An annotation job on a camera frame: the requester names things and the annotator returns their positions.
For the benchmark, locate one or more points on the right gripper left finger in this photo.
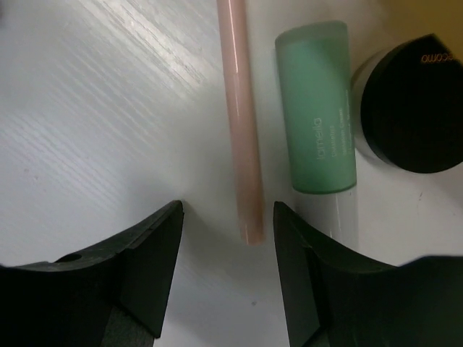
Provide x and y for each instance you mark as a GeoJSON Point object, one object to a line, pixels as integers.
{"type": "Point", "coordinates": [113, 293]}

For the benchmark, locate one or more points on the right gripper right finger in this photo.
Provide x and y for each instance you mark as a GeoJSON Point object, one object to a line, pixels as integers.
{"type": "Point", "coordinates": [334, 296]}

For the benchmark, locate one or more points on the pink concealer stick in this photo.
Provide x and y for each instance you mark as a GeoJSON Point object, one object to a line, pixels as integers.
{"type": "Point", "coordinates": [232, 20]}

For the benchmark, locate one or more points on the black lid cream jar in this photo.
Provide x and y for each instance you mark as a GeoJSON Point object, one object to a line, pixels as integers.
{"type": "Point", "coordinates": [407, 107]}

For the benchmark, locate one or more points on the green cream tube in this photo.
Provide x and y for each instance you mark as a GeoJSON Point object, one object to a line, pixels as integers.
{"type": "Point", "coordinates": [314, 71]}

